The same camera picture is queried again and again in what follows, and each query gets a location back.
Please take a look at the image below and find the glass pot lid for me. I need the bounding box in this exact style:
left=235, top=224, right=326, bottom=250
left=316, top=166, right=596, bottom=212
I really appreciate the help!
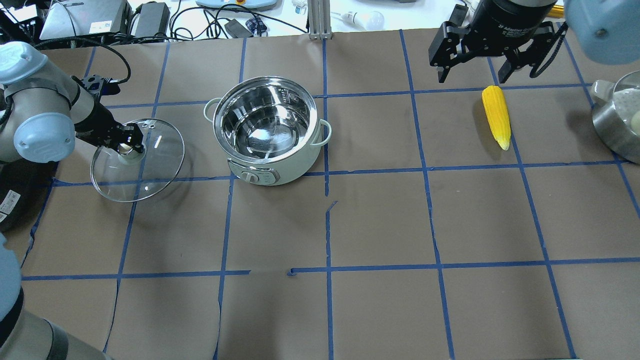
left=90, top=118, right=186, bottom=203

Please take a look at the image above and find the white light bulb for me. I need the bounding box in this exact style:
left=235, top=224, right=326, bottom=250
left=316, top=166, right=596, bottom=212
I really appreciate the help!
left=338, top=10, right=386, bottom=31

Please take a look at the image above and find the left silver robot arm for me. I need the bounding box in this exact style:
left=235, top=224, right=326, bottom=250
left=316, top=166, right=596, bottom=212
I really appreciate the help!
left=1, top=41, right=146, bottom=360

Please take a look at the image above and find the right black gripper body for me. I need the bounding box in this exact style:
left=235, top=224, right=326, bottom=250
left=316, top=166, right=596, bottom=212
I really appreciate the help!
left=462, top=0, right=556, bottom=59

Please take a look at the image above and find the steel steamer pot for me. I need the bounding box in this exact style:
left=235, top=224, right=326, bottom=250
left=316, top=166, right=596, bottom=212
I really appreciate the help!
left=590, top=70, right=640, bottom=165

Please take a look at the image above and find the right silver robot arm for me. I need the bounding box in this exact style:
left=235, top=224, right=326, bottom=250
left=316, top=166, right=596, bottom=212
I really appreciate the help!
left=428, top=0, right=640, bottom=84

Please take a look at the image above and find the yellow corn cob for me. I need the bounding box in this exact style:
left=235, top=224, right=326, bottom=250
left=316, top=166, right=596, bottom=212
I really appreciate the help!
left=481, top=85, right=512, bottom=151

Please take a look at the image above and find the aluminium frame post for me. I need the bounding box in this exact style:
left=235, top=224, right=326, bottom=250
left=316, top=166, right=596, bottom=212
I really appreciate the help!
left=307, top=0, right=333, bottom=41

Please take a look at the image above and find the pale green electric pot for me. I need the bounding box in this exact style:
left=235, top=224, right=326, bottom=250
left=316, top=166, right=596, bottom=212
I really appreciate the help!
left=203, top=75, right=333, bottom=187

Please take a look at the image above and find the black power adapter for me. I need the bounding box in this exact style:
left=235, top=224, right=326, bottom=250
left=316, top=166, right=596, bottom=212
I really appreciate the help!
left=131, top=1, right=170, bottom=38

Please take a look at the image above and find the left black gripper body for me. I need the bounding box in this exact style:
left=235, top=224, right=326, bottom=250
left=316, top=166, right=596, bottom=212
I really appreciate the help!
left=71, top=75, right=122, bottom=148

